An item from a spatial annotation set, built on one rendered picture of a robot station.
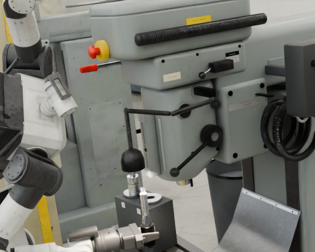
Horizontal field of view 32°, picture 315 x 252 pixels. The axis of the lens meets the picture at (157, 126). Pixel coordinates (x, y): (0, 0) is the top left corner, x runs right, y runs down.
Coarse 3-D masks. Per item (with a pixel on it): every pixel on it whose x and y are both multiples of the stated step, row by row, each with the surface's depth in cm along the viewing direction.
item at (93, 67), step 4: (92, 64) 169; (96, 64) 170; (100, 64) 171; (104, 64) 171; (108, 64) 172; (112, 64) 173; (116, 64) 174; (80, 68) 168; (84, 68) 168; (88, 68) 168; (92, 68) 169; (96, 68) 170; (84, 72) 169
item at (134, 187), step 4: (128, 180) 212; (132, 180) 212; (136, 180) 212; (128, 184) 213; (132, 184) 212; (136, 184) 213; (128, 188) 214; (132, 188) 213; (136, 188) 213; (132, 192) 213; (136, 192) 213
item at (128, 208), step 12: (120, 204) 214; (132, 204) 207; (156, 204) 204; (168, 204) 206; (120, 216) 217; (132, 216) 210; (156, 216) 203; (168, 216) 207; (156, 228) 204; (168, 228) 208; (156, 240) 205; (168, 240) 209
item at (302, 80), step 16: (288, 48) 155; (304, 48) 150; (288, 64) 156; (304, 64) 151; (288, 80) 158; (304, 80) 153; (288, 96) 159; (304, 96) 154; (288, 112) 161; (304, 112) 155
